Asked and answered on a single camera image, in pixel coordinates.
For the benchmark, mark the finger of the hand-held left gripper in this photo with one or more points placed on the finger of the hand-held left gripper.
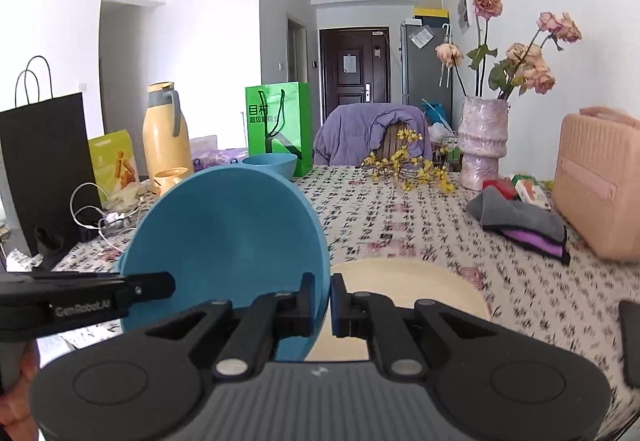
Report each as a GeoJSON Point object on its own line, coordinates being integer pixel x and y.
{"type": "Point", "coordinates": [150, 288]}

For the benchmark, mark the purple cloth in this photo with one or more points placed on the purple cloth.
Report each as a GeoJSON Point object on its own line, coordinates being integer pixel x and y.
{"type": "Point", "coordinates": [540, 243]}

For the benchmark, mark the pink hard case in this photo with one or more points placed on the pink hard case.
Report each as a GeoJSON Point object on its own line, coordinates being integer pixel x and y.
{"type": "Point", "coordinates": [600, 181]}

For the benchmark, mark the cream plate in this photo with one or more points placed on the cream plate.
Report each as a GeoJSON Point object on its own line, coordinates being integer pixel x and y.
{"type": "Point", "coordinates": [410, 286]}

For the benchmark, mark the yellow box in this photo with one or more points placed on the yellow box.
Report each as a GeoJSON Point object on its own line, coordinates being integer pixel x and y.
{"type": "Point", "coordinates": [430, 12]}

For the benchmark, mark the red box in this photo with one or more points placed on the red box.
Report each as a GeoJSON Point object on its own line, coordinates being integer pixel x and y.
{"type": "Point", "coordinates": [502, 188]}

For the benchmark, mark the large blue bowl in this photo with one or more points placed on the large blue bowl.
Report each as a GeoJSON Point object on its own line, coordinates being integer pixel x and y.
{"type": "Point", "coordinates": [270, 166]}

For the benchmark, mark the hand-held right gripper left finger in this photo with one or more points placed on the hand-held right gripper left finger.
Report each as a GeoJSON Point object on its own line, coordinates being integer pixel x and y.
{"type": "Point", "coordinates": [306, 306]}

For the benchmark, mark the grey refrigerator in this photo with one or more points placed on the grey refrigerator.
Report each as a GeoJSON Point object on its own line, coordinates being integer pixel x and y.
{"type": "Point", "coordinates": [425, 76]}

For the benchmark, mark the white papers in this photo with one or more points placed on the white papers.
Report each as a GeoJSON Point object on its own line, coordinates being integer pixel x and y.
{"type": "Point", "coordinates": [20, 261]}

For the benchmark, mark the yellow thermos jug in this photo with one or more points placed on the yellow thermos jug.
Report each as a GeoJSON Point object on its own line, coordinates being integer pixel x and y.
{"type": "Point", "coordinates": [165, 136]}

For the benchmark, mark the dried rose bouquet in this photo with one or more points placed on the dried rose bouquet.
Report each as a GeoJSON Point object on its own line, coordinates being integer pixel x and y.
{"type": "Point", "coordinates": [487, 1]}

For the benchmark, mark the black phone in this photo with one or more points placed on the black phone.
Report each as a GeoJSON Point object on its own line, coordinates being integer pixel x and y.
{"type": "Point", "coordinates": [631, 346]}

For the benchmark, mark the white folded umbrella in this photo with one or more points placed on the white folded umbrella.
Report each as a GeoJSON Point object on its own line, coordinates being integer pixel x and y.
{"type": "Point", "coordinates": [445, 66]}

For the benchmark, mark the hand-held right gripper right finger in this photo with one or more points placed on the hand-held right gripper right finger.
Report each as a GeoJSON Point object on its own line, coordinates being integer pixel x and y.
{"type": "Point", "coordinates": [336, 301]}

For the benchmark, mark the yellow cup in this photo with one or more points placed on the yellow cup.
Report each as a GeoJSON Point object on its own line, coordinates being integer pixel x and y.
{"type": "Point", "coordinates": [170, 181]}

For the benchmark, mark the wooden chair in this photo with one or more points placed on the wooden chair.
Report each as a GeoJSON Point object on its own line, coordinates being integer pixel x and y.
{"type": "Point", "coordinates": [395, 141]}

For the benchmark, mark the black paper bag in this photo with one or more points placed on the black paper bag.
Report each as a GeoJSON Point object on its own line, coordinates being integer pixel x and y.
{"type": "Point", "coordinates": [45, 161]}

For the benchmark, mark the pink textured vase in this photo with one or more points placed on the pink textured vase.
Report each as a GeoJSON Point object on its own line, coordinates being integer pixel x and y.
{"type": "Point", "coordinates": [480, 141]}

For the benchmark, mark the person's left hand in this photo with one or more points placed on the person's left hand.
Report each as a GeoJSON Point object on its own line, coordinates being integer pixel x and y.
{"type": "Point", "coordinates": [15, 411]}

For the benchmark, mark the green and white carton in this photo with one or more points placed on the green and white carton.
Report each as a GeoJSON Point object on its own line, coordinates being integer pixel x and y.
{"type": "Point", "coordinates": [532, 193]}

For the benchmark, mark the dark entrance door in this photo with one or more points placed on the dark entrance door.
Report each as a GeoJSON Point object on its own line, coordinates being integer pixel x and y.
{"type": "Point", "coordinates": [355, 71]}

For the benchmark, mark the green paper bag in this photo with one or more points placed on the green paper bag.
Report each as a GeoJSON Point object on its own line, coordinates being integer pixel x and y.
{"type": "Point", "coordinates": [295, 121]}

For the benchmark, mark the grey cloth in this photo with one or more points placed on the grey cloth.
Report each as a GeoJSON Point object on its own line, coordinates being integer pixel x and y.
{"type": "Point", "coordinates": [510, 216]}

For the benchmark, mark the yellow blossom branch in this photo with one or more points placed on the yellow blossom branch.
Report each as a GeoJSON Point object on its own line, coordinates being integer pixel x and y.
{"type": "Point", "coordinates": [420, 171]}

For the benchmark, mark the purple jacket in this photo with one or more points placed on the purple jacket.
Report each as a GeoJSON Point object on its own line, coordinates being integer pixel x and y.
{"type": "Point", "coordinates": [350, 131]}

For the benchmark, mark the yellow green snack packet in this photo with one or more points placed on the yellow green snack packet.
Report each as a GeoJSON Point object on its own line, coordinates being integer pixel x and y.
{"type": "Point", "coordinates": [115, 161]}

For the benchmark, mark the paper sheet on wall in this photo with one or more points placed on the paper sheet on wall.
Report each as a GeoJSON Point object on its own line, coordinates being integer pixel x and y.
{"type": "Point", "coordinates": [464, 16]}

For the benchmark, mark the blue plastic bag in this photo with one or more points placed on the blue plastic bag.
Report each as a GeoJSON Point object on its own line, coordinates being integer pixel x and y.
{"type": "Point", "coordinates": [432, 111]}

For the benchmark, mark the purple tissue pack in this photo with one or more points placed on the purple tissue pack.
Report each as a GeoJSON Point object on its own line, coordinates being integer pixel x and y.
{"type": "Point", "coordinates": [220, 155]}

